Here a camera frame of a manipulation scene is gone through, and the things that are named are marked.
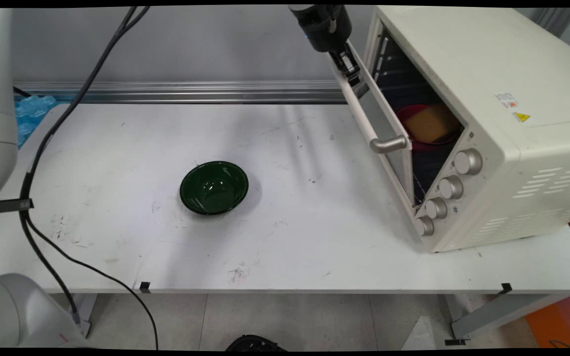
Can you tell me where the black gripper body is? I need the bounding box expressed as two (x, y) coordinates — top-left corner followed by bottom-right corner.
(289, 5), (353, 53)

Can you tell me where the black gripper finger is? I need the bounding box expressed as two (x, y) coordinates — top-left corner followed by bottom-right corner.
(328, 49), (362, 86)
(341, 42), (362, 75)

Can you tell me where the cream oven door with handle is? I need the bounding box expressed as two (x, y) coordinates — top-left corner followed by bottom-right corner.
(331, 42), (415, 207)

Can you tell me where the red bowl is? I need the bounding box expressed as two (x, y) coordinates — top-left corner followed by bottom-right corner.
(396, 103), (465, 152)

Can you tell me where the large silver oven knob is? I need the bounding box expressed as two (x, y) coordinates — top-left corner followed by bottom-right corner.
(455, 148), (484, 176)

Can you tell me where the white label sticker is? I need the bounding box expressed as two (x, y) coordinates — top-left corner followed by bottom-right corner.
(495, 91), (520, 110)

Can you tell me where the cream toaster oven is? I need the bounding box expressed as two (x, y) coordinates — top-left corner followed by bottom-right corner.
(363, 6), (570, 254)

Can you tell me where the small silver oven knob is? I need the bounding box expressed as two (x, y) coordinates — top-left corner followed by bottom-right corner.
(415, 216), (435, 237)

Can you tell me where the dark green bowl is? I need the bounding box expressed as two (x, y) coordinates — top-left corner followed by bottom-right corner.
(179, 160), (249, 216)

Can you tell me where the grey table leg with foot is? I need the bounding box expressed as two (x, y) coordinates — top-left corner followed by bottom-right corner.
(444, 294), (570, 346)

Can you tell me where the black round floor object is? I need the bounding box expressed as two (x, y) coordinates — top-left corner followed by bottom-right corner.
(225, 335), (286, 352)

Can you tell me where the blue bubble wrap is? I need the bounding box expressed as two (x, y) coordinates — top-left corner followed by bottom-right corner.
(15, 95), (61, 149)

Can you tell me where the orange floor mat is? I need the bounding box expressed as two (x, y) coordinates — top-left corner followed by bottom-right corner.
(524, 295), (570, 349)

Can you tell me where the wire oven rack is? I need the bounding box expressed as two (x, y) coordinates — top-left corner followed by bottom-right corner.
(412, 146), (456, 206)

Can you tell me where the aluminium extrusion rail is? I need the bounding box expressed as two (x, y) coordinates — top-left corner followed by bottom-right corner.
(13, 81), (348, 105)

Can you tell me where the long black robot cable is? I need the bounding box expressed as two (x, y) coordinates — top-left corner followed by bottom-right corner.
(19, 6), (160, 350)

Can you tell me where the grey velcro cable strap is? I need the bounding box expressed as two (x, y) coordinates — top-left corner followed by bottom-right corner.
(0, 197), (35, 217)

